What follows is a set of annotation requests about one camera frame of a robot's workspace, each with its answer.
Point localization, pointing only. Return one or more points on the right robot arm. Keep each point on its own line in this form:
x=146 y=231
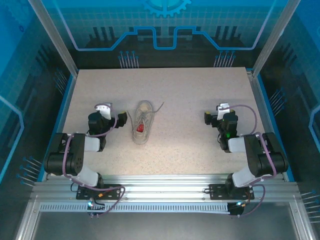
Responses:
x=252 y=150

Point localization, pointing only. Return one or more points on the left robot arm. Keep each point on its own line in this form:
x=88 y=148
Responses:
x=75 y=150

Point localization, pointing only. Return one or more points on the red insole patch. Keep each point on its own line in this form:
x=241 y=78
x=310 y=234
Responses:
x=140 y=128

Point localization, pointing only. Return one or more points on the blue table edge strip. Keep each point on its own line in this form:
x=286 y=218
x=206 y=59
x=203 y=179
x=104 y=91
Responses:
x=266 y=100
x=65 y=100

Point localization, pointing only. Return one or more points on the black connector box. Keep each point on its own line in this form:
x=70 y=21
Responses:
x=96 y=207
x=235 y=208

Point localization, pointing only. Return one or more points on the grey metal shelf panel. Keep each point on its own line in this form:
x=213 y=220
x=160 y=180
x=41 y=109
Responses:
x=162 y=227

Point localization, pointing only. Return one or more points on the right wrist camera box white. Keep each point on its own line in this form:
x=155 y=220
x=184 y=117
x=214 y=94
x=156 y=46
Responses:
x=222 y=109

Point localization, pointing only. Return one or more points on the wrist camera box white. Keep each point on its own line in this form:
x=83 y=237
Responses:
x=105 y=110
x=222 y=109

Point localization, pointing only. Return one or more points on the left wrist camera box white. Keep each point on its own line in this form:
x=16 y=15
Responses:
x=105 y=110

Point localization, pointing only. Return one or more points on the aluminium side rail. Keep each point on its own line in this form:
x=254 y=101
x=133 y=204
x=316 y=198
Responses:
x=259 y=100

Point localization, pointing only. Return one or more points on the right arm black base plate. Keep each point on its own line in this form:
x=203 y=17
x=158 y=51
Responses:
x=217 y=192

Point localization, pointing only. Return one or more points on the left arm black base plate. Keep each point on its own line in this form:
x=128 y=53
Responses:
x=112 y=192

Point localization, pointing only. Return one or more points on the aluminium rail beam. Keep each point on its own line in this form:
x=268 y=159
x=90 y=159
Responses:
x=162 y=186

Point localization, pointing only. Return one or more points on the aluminium corner post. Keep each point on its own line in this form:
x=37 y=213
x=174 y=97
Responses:
x=275 y=37
x=54 y=37

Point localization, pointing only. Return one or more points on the aluminium frame bar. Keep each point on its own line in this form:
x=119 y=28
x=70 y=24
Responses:
x=26 y=222
x=303 y=222

